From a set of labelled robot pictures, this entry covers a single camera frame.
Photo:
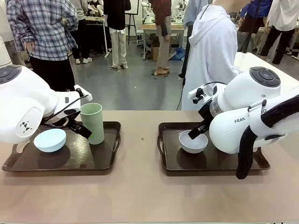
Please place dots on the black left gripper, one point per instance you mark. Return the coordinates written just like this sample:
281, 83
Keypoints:
76, 125

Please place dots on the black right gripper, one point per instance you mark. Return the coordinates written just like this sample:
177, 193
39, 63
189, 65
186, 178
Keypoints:
206, 114

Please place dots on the tall green cup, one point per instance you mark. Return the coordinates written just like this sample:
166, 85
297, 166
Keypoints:
95, 126

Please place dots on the grey white bowl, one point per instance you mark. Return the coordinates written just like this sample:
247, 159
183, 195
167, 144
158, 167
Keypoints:
194, 147

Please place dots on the light blue bowl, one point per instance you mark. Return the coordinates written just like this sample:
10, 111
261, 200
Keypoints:
50, 142

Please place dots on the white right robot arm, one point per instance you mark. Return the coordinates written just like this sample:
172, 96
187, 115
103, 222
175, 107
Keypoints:
245, 93

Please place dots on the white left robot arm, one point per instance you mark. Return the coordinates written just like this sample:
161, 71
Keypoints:
23, 105

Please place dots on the dark brown tray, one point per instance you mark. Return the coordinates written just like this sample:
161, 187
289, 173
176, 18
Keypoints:
77, 158
187, 163

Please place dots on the red top person hand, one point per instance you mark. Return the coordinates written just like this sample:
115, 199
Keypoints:
167, 38

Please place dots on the plaid person left hand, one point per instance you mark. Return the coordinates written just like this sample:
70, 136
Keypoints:
30, 48

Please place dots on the person in white hoodie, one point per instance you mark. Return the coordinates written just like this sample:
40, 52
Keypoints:
210, 58

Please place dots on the blue plastic bag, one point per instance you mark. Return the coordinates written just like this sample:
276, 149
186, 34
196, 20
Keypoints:
181, 54

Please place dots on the cardboard box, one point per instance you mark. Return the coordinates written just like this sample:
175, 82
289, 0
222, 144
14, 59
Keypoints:
155, 54

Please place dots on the person in grey top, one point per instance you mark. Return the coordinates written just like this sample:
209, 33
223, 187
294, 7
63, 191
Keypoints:
83, 35

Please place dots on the person in plaid shirt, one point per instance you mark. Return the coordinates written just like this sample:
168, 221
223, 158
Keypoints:
46, 28

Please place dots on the white legged background desk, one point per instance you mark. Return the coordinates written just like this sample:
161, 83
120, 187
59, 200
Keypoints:
93, 19

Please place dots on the wooden background table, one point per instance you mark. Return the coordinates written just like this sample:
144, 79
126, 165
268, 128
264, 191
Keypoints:
149, 27

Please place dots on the white round machine base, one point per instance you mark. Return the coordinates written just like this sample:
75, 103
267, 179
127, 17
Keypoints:
4, 51

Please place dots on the person in light blue shirt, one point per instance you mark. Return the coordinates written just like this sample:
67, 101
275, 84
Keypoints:
191, 11

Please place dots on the person in dark red top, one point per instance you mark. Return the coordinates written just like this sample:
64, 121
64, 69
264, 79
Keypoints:
162, 14

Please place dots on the person in black top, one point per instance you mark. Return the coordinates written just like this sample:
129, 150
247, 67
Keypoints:
116, 14

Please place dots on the person in blue jacket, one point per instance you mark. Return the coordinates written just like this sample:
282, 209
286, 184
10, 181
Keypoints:
254, 9

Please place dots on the person in white shirt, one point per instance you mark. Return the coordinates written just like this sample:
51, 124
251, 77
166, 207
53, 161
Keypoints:
280, 14

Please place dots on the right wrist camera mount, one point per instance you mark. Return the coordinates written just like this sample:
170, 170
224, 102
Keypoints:
194, 93

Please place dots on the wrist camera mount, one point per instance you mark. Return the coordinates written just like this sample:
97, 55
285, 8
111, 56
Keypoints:
194, 93
77, 89

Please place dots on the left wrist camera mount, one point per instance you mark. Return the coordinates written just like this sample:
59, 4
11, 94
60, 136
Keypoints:
77, 89

